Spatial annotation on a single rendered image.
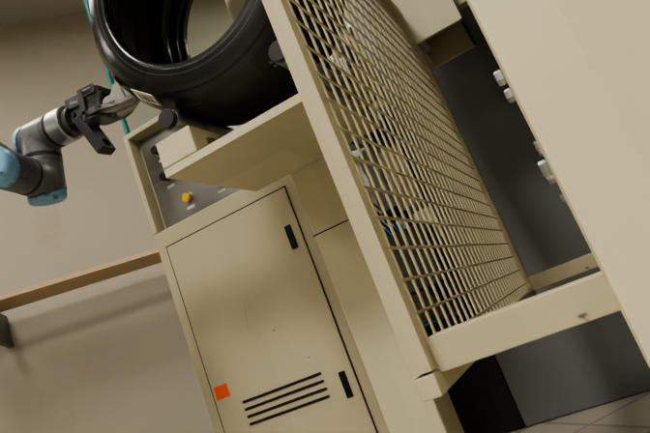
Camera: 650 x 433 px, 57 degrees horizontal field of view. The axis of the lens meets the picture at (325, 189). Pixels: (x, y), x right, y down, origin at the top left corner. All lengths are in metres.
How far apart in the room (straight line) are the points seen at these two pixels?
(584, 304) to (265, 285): 1.41
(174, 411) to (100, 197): 1.68
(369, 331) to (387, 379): 0.11
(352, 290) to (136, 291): 3.36
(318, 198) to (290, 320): 0.46
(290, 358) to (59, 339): 3.05
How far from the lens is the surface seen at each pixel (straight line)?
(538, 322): 0.48
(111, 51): 1.38
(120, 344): 4.62
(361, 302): 1.43
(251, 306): 1.84
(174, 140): 1.24
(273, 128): 1.17
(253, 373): 1.87
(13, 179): 1.49
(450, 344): 0.49
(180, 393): 4.59
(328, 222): 1.45
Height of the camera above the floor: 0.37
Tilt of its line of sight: 14 degrees up
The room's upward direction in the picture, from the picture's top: 21 degrees counter-clockwise
